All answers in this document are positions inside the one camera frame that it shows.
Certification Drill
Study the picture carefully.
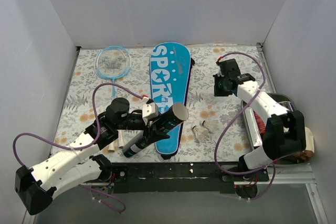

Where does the black shuttlecock tube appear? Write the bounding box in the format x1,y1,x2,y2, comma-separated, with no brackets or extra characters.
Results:
122,102,189,158

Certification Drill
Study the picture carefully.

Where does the white feather shuttlecock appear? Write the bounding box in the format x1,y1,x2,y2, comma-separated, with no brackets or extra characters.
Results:
191,125,209,143
201,120,219,133

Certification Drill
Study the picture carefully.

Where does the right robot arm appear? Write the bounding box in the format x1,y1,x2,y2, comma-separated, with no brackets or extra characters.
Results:
213,59,306,181

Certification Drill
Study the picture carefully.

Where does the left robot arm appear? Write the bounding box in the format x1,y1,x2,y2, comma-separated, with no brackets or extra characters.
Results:
15,98,188,215

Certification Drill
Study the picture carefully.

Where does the metal tray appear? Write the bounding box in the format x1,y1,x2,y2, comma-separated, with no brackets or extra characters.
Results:
243,93,310,167

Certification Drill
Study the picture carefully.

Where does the floral table cloth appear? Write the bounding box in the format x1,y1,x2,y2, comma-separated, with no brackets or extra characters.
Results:
54,45,276,163

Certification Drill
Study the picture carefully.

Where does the red snack packet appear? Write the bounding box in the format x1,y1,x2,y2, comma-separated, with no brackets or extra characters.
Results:
254,112,266,134

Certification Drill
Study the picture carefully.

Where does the blue sport racket cover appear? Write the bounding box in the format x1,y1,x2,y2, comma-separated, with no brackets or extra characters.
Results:
149,41,192,155

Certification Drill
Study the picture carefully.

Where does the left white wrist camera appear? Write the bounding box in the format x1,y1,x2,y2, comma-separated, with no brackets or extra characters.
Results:
142,95,159,120

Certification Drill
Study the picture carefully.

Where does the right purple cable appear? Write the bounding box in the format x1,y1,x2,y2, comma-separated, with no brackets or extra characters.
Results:
214,51,276,200

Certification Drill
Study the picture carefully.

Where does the purple cable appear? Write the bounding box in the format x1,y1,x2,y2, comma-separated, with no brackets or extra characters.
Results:
12,82,152,213
214,51,276,200

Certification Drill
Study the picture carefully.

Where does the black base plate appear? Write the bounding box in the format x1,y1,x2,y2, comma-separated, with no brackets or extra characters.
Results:
112,162,269,194

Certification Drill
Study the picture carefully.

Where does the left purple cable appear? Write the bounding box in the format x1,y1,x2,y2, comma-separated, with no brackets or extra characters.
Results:
12,82,152,213

